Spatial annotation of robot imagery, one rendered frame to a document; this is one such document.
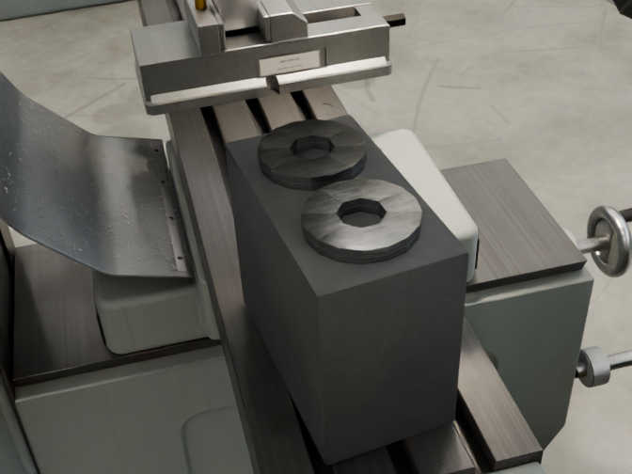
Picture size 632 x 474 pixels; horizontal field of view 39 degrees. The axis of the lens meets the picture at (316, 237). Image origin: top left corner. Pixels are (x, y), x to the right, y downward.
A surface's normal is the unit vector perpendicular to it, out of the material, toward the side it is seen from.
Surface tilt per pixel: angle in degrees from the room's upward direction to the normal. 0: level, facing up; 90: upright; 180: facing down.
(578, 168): 0
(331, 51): 90
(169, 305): 90
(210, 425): 90
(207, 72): 90
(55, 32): 0
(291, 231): 0
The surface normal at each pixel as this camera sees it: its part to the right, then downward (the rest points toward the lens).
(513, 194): -0.04, -0.79
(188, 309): 0.25, 0.59
